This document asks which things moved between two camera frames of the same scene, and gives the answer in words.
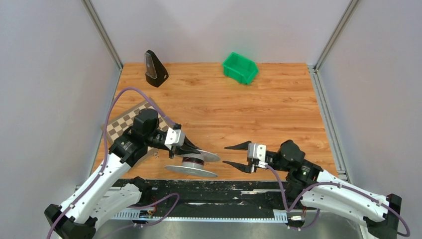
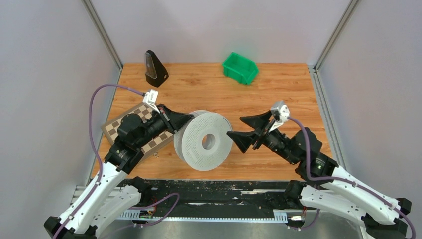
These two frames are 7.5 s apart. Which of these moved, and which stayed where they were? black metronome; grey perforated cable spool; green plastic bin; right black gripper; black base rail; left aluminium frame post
Moved: grey perforated cable spool; right black gripper
Stayed: green plastic bin; left aluminium frame post; black metronome; black base rail
